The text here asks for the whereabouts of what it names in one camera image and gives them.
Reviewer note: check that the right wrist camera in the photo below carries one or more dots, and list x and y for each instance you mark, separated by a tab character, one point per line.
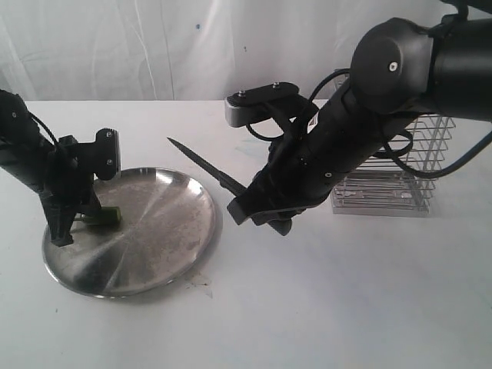
251	106

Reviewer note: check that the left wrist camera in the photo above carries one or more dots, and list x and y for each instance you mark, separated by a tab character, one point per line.
101	157

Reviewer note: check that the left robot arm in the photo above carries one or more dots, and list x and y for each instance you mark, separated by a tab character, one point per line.
46	168

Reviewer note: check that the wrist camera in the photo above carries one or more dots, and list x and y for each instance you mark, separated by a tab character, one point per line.
251	106
101	157

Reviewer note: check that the green chili pepper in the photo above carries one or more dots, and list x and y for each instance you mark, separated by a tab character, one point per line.
106	216

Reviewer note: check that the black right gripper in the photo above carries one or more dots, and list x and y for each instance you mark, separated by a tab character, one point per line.
317	150

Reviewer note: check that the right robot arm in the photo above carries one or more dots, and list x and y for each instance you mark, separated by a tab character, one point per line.
399	71

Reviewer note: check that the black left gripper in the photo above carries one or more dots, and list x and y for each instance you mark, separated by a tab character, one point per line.
66	189

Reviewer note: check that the black handled knife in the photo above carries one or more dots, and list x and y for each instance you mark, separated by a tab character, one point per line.
227	182

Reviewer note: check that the round steel plate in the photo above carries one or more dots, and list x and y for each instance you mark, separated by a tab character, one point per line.
168	219

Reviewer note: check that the metal wire utensil rack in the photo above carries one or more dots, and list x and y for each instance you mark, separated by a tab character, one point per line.
380	188

